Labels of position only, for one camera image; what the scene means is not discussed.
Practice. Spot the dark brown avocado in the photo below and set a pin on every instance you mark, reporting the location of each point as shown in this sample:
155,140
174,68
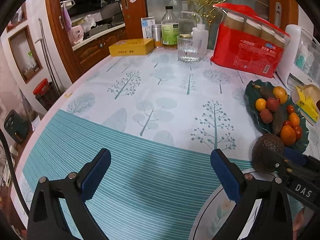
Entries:
267,151

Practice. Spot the red plastic basin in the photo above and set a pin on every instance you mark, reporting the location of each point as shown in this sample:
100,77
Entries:
42,87

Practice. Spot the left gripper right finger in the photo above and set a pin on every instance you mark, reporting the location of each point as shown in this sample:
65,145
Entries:
261,207

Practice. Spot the white floral round plate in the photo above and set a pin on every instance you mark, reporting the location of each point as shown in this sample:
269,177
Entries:
218,208

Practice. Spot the small white carton box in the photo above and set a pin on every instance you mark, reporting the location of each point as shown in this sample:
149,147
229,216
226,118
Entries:
147,23

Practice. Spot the red paper cup package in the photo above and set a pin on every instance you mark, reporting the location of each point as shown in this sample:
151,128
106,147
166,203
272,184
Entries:
247,42

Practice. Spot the green label glass bottle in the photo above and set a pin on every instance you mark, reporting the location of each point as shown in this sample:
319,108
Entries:
170,29

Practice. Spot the person's right hand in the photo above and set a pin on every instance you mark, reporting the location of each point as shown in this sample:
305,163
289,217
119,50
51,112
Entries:
298,223

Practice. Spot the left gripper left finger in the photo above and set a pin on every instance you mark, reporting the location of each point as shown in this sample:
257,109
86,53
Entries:
46,218

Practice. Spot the small yellow kumquat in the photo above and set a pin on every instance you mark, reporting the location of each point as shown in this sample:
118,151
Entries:
260,104

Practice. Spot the overripe brown banana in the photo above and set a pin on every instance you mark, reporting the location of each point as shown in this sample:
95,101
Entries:
266,93

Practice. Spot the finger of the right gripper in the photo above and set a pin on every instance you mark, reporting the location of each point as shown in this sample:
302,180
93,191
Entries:
305,161
285,166

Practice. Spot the red cherry tomato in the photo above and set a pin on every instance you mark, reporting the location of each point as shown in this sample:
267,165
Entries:
298,131
290,109
287,123

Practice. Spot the large yellow orange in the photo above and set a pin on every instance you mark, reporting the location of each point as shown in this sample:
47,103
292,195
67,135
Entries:
281,94

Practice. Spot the small orange mandarin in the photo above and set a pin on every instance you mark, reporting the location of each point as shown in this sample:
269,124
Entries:
294,119

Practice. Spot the red lychee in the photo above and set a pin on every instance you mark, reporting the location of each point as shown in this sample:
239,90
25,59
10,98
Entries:
266,116
272,104

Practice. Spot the white squeeze bottle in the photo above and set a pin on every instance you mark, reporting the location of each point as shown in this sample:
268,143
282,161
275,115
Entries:
199,33

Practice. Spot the dark green floor heater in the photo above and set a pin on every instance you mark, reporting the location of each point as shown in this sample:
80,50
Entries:
16,127

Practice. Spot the yellow tissue pack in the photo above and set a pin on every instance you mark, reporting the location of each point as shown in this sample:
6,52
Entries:
307,99

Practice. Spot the tree pattern tablecloth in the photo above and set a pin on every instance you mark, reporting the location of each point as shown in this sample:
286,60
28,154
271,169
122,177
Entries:
160,119

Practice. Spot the yellow flat box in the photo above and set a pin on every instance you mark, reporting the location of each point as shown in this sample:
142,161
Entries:
132,47

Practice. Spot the small metal tin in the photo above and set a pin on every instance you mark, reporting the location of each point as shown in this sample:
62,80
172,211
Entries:
157,35

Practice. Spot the clear ribbed glass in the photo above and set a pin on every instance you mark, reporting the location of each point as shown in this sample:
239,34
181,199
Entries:
188,48

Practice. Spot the white cosmetics storage box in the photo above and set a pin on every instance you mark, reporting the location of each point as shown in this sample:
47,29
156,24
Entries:
299,64

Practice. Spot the pink appliance on counter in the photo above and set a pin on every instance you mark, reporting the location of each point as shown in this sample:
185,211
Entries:
75,35

